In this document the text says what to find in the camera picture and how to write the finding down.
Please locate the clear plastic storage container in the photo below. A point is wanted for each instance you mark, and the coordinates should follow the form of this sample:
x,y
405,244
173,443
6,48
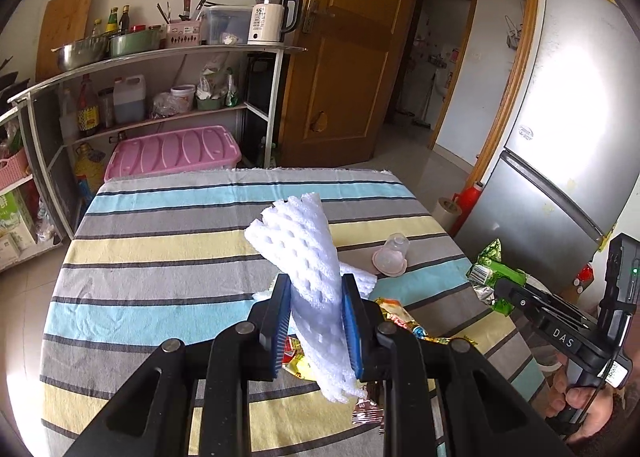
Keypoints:
x,y
226,24

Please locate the striped tablecloth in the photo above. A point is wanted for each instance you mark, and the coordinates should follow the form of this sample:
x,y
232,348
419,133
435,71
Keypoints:
x,y
166,257

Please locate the white plastic jug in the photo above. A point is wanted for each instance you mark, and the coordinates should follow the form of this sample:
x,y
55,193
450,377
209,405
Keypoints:
x,y
129,99

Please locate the steel mixing bowl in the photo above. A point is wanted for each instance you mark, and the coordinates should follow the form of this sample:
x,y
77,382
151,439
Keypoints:
x,y
81,53

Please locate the green metal basin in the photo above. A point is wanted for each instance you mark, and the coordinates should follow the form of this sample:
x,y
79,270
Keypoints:
x,y
144,40

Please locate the pink plastic storage box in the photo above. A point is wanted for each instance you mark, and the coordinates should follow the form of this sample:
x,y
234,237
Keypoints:
x,y
185,150

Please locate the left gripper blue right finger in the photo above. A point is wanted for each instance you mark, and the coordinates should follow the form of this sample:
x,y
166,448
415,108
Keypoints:
x,y
352,311

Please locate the silver refrigerator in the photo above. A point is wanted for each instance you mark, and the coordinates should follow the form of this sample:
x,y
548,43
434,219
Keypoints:
x,y
572,157

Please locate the wooden door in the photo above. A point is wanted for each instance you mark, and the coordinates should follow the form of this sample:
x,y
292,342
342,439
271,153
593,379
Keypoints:
x,y
339,83

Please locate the clear plastic cup pink lid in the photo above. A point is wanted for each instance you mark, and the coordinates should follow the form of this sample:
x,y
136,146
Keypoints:
x,y
391,259

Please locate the dark sauce bottle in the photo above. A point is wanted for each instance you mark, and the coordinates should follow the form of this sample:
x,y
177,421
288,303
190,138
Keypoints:
x,y
88,113

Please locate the pink utensil basket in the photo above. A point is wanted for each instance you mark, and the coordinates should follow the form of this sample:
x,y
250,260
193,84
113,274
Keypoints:
x,y
183,34

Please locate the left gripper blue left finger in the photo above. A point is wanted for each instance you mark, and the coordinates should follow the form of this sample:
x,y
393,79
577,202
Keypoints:
x,y
274,328

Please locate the red yellow snack bag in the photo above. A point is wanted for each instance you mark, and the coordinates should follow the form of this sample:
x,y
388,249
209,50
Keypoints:
x,y
294,360

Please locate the green snack wrapper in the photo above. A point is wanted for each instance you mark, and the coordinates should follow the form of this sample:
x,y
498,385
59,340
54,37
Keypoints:
x,y
486,271

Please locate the white foam fruit net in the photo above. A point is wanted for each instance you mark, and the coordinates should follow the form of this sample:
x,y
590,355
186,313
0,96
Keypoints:
x,y
294,235

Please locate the green carton box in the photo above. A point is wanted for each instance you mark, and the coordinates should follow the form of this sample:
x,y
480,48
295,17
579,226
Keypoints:
x,y
19,241

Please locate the wooden cutting board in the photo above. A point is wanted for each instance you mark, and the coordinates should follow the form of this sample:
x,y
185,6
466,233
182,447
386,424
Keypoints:
x,y
64,21

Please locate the pink woven basket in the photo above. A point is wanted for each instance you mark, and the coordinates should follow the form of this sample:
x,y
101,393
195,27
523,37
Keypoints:
x,y
13,169

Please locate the white electric kettle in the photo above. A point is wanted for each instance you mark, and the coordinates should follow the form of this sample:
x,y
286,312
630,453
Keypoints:
x,y
271,20

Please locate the person's right hand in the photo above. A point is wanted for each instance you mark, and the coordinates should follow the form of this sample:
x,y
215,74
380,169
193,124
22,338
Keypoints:
x,y
598,407

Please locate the metal kitchen shelf rack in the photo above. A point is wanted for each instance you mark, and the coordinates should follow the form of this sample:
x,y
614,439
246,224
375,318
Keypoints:
x,y
38,108

